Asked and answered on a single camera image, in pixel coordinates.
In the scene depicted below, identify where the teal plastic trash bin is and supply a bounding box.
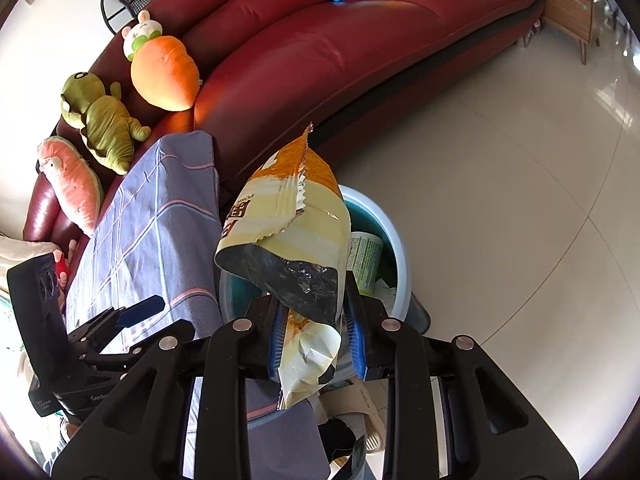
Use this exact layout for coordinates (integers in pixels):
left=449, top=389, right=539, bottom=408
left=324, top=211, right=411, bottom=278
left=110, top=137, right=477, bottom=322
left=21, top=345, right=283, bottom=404
left=218, top=185, right=412, bottom=322

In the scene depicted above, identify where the orange snack bag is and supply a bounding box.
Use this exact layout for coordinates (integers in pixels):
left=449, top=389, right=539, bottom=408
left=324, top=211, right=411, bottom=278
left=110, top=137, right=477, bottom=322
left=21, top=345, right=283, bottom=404
left=215, top=134, right=350, bottom=410

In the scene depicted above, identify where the orange carrot plush toy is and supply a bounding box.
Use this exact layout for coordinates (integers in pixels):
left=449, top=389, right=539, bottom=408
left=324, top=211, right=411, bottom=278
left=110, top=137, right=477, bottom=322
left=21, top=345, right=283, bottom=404
left=122, top=10, right=202, bottom=112

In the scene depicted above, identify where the purple plaid tablecloth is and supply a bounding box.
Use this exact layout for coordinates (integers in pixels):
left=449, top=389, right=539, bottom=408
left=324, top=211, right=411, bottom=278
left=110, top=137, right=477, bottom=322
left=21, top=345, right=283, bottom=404
left=65, top=131, right=330, bottom=479

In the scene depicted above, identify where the beige slipper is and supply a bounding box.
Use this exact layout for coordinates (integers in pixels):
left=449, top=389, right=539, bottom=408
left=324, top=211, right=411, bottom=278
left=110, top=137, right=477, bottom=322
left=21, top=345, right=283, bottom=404
left=319, top=379, right=386, bottom=454

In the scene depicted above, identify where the pink radish plush toy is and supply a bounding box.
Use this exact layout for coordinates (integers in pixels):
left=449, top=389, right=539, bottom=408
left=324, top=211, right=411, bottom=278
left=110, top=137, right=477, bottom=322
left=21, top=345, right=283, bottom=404
left=37, top=136, right=104, bottom=236

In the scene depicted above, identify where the wooden side table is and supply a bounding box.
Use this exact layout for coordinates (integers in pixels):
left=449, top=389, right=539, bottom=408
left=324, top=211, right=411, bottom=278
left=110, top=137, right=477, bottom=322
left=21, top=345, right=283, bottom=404
left=532, top=0, right=604, bottom=65

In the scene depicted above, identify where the white green-label pill bottle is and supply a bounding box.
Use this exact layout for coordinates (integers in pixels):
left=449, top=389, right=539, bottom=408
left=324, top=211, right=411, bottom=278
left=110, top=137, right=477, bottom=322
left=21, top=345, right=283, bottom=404
left=347, top=231, right=384, bottom=296

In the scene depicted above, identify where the dark red leather sofa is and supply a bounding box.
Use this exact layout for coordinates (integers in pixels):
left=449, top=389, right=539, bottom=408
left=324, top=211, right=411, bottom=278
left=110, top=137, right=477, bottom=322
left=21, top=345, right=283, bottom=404
left=22, top=0, right=551, bottom=241

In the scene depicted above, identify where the green dinosaur plush toy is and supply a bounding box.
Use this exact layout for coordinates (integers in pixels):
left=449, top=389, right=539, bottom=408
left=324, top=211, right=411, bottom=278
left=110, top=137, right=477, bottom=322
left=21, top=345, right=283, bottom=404
left=61, top=72, right=151, bottom=176

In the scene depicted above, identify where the brown teddy bear red shirt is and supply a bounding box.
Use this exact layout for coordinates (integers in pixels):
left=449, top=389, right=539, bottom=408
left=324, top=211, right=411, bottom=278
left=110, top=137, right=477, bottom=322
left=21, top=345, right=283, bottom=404
left=53, top=240, right=77, bottom=314

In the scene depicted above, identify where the white blanket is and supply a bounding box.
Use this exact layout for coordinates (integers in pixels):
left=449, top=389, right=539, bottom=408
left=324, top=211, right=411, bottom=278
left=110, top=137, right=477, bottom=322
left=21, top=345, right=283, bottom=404
left=0, top=235, right=58, bottom=297

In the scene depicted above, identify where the white plastic bag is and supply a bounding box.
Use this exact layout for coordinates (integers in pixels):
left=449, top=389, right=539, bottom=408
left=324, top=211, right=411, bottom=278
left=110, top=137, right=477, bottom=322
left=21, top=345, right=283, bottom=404
left=372, top=278, right=396, bottom=316

